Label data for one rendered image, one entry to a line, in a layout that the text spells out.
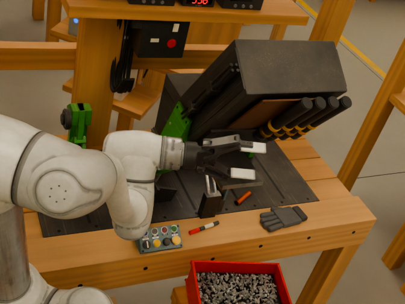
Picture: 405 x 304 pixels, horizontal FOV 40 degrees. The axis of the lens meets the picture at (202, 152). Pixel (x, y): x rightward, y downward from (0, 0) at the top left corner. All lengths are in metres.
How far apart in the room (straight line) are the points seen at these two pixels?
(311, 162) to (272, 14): 0.77
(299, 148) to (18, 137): 1.84
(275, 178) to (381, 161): 2.25
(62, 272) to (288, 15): 1.20
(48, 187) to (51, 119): 3.04
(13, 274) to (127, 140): 0.44
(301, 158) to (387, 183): 1.82
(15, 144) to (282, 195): 1.50
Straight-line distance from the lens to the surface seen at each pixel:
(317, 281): 2.60
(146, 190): 1.46
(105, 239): 1.89
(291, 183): 2.34
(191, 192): 2.12
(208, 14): 1.95
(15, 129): 0.94
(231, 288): 1.87
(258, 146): 1.46
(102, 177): 0.92
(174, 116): 1.91
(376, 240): 3.74
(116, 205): 1.27
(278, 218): 2.12
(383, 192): 4.18
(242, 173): 1.57
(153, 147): 1.45
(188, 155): 1.46
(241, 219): 2.08
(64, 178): 0.86
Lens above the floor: 2.28
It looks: 36 degrees down
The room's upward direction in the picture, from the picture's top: 16 degrees clockwise
